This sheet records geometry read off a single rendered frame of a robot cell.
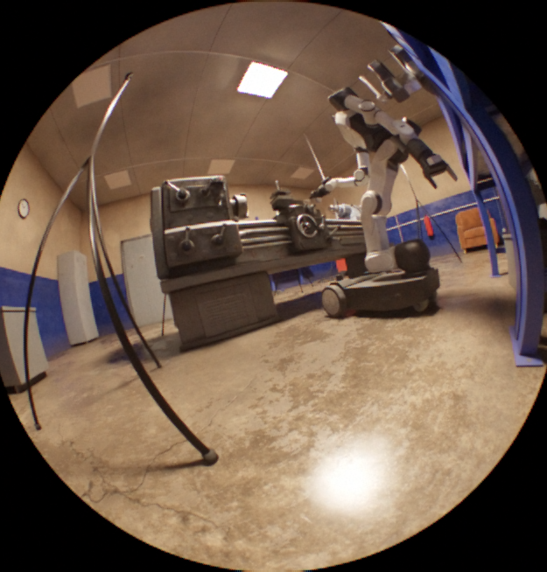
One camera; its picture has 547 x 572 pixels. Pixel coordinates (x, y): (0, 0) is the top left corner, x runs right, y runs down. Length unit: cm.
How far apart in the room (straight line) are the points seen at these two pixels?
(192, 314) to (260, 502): 115
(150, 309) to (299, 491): 451
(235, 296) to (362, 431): 115
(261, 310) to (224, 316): 28
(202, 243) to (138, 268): 363
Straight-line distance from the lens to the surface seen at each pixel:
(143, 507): 43
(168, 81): 339
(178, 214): 146
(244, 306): 134
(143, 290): 467
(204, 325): 129
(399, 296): 93
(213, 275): 120
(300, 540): 31
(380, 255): 107
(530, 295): 57
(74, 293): 425
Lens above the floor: 31
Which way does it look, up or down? 2 degrees down
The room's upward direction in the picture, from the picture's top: 13 degrees counter-clockwise
